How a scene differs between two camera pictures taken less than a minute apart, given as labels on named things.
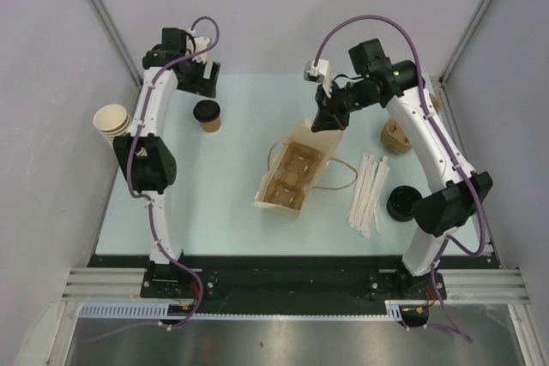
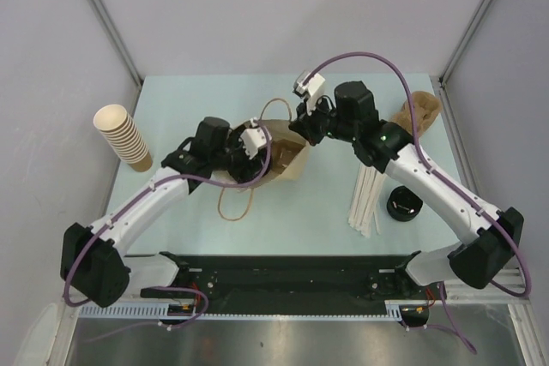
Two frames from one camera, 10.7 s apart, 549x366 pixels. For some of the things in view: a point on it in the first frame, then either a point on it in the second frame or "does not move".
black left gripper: (202, 87) -> (241, 173)
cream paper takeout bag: (295, 170) -> (287, 157)
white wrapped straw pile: (371, 177) does not move
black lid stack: (401, 202) does not move
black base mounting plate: (288, 284) does not move
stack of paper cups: (111, 121) does not move
